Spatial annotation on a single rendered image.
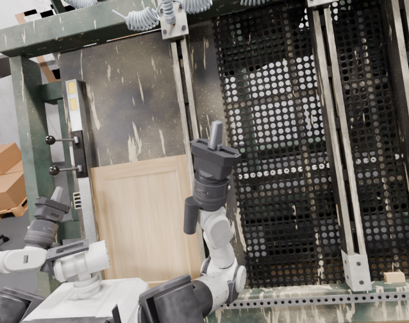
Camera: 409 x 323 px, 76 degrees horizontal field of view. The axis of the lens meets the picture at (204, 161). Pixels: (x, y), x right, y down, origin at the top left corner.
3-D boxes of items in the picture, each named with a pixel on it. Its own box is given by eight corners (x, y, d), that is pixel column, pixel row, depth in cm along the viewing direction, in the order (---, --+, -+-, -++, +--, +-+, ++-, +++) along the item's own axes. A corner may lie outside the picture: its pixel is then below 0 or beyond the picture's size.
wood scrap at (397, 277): (384, 281, 96) (387, 282, 94) (383, 272, 96) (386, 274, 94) (402, 279, 95) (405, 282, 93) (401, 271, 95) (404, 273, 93)
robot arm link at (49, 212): (29, 198, 94) (15, 231, 89) (45, 195, 90) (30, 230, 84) (61, 209, 104) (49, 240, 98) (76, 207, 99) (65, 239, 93)
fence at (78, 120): (99, 298, 114) (93, 302, 110) (71, 83, 116) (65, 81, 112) (109, 297, 114) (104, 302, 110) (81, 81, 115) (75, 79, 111)
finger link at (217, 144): (221, 120, 59) (218, 145, 62) (213, 123, 57) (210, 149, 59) (227, 122, 58) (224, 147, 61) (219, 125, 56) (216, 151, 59)
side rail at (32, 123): (58, 294, 124) (40, 307, 113) (29, 66, 126) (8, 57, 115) (69, 293, 123) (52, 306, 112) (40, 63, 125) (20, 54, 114)
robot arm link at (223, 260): (234, 230, 76) (245, 265, 88) (203, 224, 81) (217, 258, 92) (224, 263, 69) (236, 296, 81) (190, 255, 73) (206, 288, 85)
